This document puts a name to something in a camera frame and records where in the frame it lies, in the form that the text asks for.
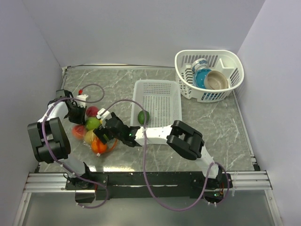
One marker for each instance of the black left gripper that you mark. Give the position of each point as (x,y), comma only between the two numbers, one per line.
(81,120)

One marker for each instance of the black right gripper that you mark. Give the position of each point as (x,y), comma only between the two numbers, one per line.
(99,133)

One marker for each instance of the fake orange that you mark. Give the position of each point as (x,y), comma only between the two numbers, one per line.
(98,147)

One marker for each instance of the tan fake pear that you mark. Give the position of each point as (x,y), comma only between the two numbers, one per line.
(89,137)

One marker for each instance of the green fake apple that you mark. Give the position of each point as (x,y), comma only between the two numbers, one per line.
(92,123)

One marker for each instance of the red fake apple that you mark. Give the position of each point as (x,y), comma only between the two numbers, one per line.
(92,111)

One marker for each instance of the dark green fake lime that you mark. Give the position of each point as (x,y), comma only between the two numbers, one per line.
(143,117)

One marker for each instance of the white perforated plastic tray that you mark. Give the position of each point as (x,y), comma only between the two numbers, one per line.
(160,98)

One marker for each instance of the pink red fake peach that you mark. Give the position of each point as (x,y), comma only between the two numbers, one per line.
(79,131)

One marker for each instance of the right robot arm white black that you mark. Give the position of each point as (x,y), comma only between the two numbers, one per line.
(181,137)

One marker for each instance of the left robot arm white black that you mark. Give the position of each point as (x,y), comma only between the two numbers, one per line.
(49,140)

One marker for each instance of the teal bowl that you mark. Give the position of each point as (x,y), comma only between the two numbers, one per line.
(199,78)

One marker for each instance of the blue white porcelain cup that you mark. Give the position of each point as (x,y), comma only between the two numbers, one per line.
(199,64)

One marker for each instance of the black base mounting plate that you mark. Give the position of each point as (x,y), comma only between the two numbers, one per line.
(116,185)

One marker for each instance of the beige ceramic bowl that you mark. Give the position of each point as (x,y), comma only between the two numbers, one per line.
(215,80)

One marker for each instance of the white oval dish basket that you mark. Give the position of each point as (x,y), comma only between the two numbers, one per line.
(223,61)

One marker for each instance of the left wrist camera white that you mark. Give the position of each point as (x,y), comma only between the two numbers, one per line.
(82,97)

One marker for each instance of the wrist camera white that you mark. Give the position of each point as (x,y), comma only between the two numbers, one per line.
(82,97)
(103,114)

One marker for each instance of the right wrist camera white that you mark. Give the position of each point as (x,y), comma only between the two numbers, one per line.
(103,114)

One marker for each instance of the aluminium rail frame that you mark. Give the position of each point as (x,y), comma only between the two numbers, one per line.
(250,202)

